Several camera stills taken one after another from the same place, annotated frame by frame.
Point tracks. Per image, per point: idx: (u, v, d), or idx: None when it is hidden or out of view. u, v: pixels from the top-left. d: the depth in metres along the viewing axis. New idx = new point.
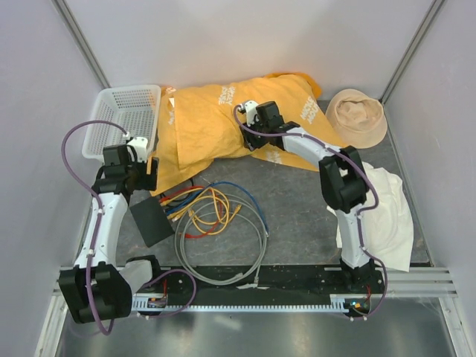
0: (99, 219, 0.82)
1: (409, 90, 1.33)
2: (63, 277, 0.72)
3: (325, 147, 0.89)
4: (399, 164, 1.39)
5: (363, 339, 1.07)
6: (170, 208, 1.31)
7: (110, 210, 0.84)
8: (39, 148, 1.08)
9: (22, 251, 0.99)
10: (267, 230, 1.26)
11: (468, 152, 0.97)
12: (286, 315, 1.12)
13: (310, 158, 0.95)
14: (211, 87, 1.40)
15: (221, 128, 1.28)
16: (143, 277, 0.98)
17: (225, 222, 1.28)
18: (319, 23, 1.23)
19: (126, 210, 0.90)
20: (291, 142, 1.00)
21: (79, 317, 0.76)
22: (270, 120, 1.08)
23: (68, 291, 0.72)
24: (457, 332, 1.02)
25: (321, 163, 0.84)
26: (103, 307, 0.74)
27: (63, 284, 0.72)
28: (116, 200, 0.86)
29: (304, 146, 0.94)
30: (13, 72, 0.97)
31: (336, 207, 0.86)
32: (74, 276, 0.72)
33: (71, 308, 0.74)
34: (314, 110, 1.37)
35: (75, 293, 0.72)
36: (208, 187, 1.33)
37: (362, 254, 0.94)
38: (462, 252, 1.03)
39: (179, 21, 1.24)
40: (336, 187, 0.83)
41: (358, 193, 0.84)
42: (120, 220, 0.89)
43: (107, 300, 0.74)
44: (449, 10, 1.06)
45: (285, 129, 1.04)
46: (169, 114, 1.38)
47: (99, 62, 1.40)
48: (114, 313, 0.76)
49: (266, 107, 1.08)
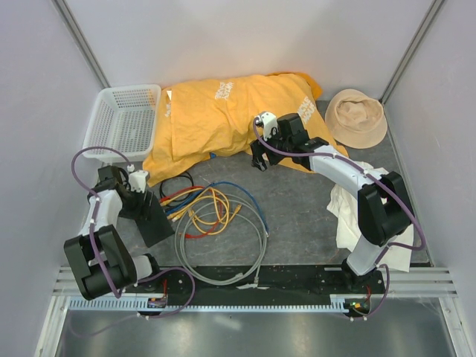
0: (96, 205, 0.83)
1: (409, 91, 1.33)
2: (68, 245, 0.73)
3: (364, 173, 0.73)
4: (399, 164, 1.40)
5: (363, 339, 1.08)
6: (170, 208, 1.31)
7: (107, 198, 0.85)
8: (39, 149, 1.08)
9: (22, 251, 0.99)
10: (267, 230, 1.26)
11: (468, 152, 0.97)
12: (286, 315, 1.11)
13: (344, 185, 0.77)
14: (210, 82, 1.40)
15: (216, 122, 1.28)
16: (142, 273, 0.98)
17: (225, 222, 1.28)
18: (319, 23, 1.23)
19: (121, 206, 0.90)
20: (319, 162, 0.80)
21: (88, 291, 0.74)
22: (294, 135, 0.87)
23: (74, 257, 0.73)
24: (457, 332, 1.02)
25: (361, 192, 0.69)
26: (111, 271, 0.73)
27: (68, 251, 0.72)
28: (112, 193, 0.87)
29: (337, 169, 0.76)
30: (14, 73, 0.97)
31: (374, 241, 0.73)
32: (77, 242, 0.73)
33: (77, 279, 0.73)
34: (309, 110, 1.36)
35: (81, 259, 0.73)
36: (208, 187, 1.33)
37: (372, 267, 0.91)
38: (462, 251, 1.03)
39: (179, 22, 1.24)
40: (379, 222, 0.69)
41: (402, 227, 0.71)
42: (117, 214, 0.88)
43: (114, 261, 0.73)
44: (449, 11, 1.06)
45: (311, 146, 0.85)
46: (166, 105, 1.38)
47: (98, 62, 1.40)
48: (123, 277, 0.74)
49: (289, 120, 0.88)
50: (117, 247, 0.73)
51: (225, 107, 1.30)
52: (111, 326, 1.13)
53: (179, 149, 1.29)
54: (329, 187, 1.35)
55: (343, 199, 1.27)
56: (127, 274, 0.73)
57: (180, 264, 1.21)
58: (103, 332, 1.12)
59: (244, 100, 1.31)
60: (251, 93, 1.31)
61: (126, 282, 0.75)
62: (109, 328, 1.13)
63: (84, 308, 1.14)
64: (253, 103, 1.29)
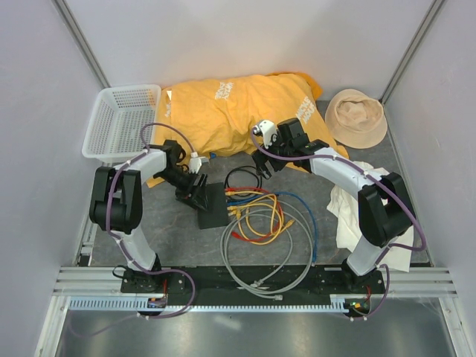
0: (141, 155, 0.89)
1: (409, 91, 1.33)
2: (100, 168, 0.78)
3: (364, 174, 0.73)
4: (399, 165, 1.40)
5: (363, 339, 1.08)
6: (233, 201, 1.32)
7: (153, 154, 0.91)
8: (39, 148, 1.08)
9: (23, 253, 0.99)
10: (314, 259, 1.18)
11: (468, 153, 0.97)
12: (287, 315, 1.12)
13: (345, 186, 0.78)
14: (210, 82, 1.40)
15: (215, 122, 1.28)
16: (143, 253, 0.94)
17: (274, 236, 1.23)
18: (319, 23, 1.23)
19: (160, 169, 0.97)
20: (320, 163, 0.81)
21: (94, 215, 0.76)
22: (294, 139, 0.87)
23: (97, 181, 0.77)
24: (457, 332, 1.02)
25: (361, 193, 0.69)
26: (116, 207, 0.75)
27: (98, 172, 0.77)
28: (160, 154, 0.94)
29: (338, 171, 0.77)
30: (14, 71, 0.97)
31: (375, 243, 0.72)
32: (109, 169, 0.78)
33: (91, 198, 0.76)
34: (309, 110, 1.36)
35: (102, 184, 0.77)
36: (272, 194, 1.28)
37: (372, 268, 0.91)
38: (462, 251, 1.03)
39: (179, 21, 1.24)
40: (381, 223, 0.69)
41: (403, 229, 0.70)
42: (152, 172, 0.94)
43: (126, 198, 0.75)
44: (448, 12, 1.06)
45: (311, 149, 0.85)
46: (166, 106, 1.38)
47: (98, 62, 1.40)
48: (123, 219, 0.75)
49: (289, 123, 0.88)
50: (132, 190, 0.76)
51: (225, 108, 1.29)
52: (111, 326, 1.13)
53: None
54: (329, 188, 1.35)
55: (343, 199, 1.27)
56: (127, 216, 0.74)
57: (180, 263, 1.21)
58: (103, 332, 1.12)
59: (243, 100, 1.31)
60: (251, 93, 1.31)
61: (123, 225, 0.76)
62: (108, 328, 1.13)
63: (84, 308, 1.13)
64: (253, 103, 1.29)
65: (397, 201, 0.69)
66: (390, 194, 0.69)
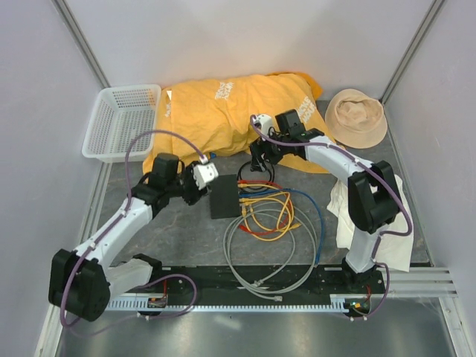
0: (117, 218, 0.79)
1: (409, 91, 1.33)
2: (57, 256, 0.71)
3: (355, 162, 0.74)
4: (399, 164, 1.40)
5: (363, 339, 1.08)
6: (245, 193, 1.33)
7: (133, 215, 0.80)
8: (39, 149, 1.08)
9: (23, 253, 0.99)
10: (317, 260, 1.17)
11: (468, 153, 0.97)
12: (287, 315, 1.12)
13: (337, 172, 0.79)
14: (210, 82, 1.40)
15: (215, 122, 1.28)
16: (137, 280, 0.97)
17: (283, 230, 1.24)
18: (319, 23, 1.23)
19: (149, 220, 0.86)
20: (314, 151, 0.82)
21: (52, 300, 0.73)
22: (291, 129, 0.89)
23: (55, 270, 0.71)
24: (457, 332, 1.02)
25: (350, 179, 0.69)
26: (74, 298, 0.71)
27: (54, 260, 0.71)
28: (142, 209, 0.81)
29: (329, 158, 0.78)
30: (13, 72, 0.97)
31: (364, 228, 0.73)
32: (67, 258, 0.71)
33: (50, 287, 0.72)
34: (309, 110, 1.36)
35: (59, 276, 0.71)
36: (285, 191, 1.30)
37: (371, 264, 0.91)
38: (462, 251, 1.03)
39: (180, 22, 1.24)
40: (367, 208, 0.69)
41: (390, 215, 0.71)
42: (136, 228, 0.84)
43: (82, 292, 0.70)
44: (448, 13, 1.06)
45: (307, 137, 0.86)
46: (166, 106, 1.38)
47: (99, 62, 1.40)
48: (81, 309, 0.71)
49: (285, 114, 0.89)
50: (91, 286, 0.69)
51: (225, 108, 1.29)
52: (111, 326, 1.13)
53: (179, 149, 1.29)
54: (329, 188, 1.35)
55: (343, 199, 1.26)
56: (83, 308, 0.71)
57: (180, 263, 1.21)
58: (103, 332, 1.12)
59: (243, 100, 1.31)
60: (251, 93, 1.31)
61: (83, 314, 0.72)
62: (108, 328, 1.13)
63: None
64: (253, 103, 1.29)
65: (385, 188, 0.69)
66: (378, 181, 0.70)
